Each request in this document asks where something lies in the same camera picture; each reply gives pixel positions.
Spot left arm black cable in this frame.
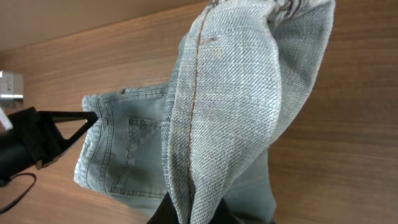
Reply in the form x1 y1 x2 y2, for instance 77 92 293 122
0 172 37 215

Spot light blue denim shorts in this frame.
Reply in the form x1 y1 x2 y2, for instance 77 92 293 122
74 0 335 223

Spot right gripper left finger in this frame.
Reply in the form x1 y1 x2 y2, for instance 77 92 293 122
147 192 179 224

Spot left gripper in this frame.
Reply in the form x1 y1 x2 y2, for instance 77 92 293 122
1 108 98 181

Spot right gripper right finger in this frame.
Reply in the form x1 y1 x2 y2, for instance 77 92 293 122
209 198 240 224

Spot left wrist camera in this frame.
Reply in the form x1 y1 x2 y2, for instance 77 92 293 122
1 70 24 109

